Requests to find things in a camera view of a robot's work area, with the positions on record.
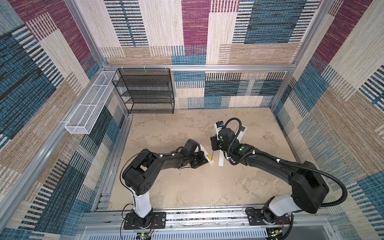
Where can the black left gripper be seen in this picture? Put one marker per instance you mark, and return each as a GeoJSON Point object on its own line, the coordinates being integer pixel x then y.
{"type": "Point", "coordinates": [201, 161]}

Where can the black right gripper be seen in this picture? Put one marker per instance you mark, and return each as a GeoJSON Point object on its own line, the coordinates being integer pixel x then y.
{"type": "Point", "coordinates": [214, 141]}

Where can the white battery cover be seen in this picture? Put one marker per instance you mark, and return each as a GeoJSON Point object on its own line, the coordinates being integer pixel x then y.
{"type": "Point", "coordinates": [221, 159]}

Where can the white remote with grey screen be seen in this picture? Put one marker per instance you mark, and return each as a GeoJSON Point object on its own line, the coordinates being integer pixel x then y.
{"type": "Point", "coordinates": [242, 132]}

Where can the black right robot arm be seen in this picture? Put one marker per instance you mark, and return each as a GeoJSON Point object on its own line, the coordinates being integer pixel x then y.
{"type": "Point", "coordinates": [308, 187]}

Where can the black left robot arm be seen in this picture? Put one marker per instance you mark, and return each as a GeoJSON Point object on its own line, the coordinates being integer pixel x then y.
{"type": "Point", "coordinates": [141, 173]}

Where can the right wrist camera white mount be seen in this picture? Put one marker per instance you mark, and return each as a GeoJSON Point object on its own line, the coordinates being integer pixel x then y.
{"type": "Point", "coordinates": [218, 126]}

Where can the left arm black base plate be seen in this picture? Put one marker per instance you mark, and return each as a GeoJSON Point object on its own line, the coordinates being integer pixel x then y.
{"type": "Point", "coordinates": [154, 220]}

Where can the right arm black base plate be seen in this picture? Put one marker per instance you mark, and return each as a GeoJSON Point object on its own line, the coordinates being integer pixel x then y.
{"type": "Point", "coordinates": [259, 217]}

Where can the black wire mesh shelf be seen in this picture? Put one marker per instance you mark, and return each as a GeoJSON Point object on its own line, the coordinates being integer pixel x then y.
{"type": "Point", "coordinates": [145, 91]}

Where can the white wire mesh basket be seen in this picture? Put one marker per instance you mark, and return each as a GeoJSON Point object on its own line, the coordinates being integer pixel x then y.
{"type": "Point", "coordinates": [86, 114]}

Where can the aluminium front rail frame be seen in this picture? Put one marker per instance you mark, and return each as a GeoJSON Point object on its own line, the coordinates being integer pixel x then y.
{"type": "Point", "coordinates": [208, 223]}

